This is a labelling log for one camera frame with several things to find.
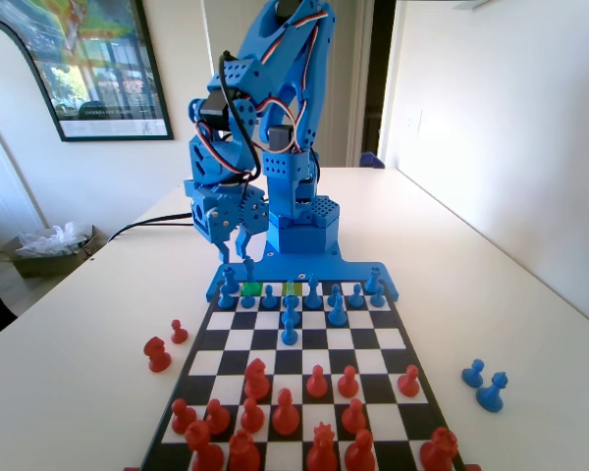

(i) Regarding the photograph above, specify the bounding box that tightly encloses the black white chessboard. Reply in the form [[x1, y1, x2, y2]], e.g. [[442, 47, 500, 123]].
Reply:
[[136, 279, 468, 471]]

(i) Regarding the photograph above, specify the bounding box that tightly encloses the small blue object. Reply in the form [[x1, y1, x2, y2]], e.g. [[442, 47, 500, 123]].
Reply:
[[357, 151, 385, 171]]

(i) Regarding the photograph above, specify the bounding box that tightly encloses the red chess bishop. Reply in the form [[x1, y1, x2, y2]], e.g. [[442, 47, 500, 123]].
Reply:
[[344, 429, 377, 471], [271, 388, 301, 438]]

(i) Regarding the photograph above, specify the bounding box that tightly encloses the striped servo wire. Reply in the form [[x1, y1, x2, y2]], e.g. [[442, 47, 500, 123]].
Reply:
[[294, 95, 321, 153], [195, 120, 256, 185], [259, 9, 336, 65]]

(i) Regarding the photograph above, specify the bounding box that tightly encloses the dark framed poster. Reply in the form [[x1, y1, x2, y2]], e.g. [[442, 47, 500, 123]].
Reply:
[[0, 0, 176, 143]]

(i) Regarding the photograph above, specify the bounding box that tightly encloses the black camera cable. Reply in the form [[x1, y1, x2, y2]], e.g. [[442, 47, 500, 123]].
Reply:
[[218, 48, 266, 197]]

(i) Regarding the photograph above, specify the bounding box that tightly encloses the white plastic wrap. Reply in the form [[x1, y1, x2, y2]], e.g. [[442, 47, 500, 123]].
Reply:
[[17, 221, 92, 259]]

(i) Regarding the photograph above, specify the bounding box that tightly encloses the cardboard box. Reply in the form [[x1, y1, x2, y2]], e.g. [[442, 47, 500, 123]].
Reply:
[[7, 223, 102, 280]]

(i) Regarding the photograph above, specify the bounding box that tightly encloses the red chess queen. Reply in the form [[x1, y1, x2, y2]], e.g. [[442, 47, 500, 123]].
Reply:
[[305, 422, 340, 471]]

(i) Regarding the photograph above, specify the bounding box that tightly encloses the black power cable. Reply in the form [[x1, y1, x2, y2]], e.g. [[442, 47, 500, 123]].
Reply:
[[108, 213, 193, 244], [122, 219, 193, 232]]

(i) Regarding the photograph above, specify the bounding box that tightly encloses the blue chess king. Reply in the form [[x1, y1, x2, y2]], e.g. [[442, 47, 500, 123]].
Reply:
[[242, 258, 257, 296]]

